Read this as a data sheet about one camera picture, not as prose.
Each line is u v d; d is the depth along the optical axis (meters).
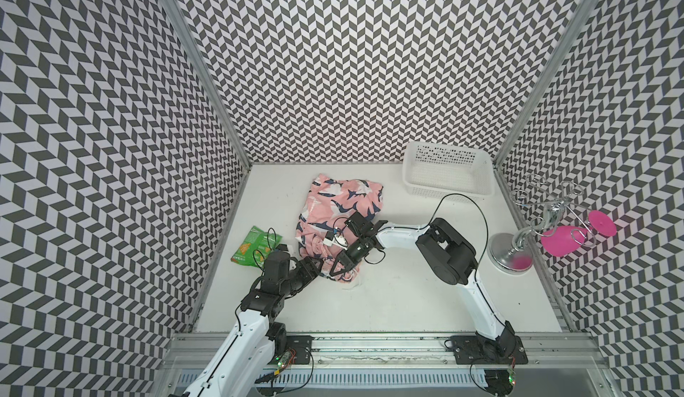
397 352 0.74
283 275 0.66
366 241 0.77
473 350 0.73
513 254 0.90
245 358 0.51
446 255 0.57
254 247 0.90
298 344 0.74
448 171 1.19
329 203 1.05
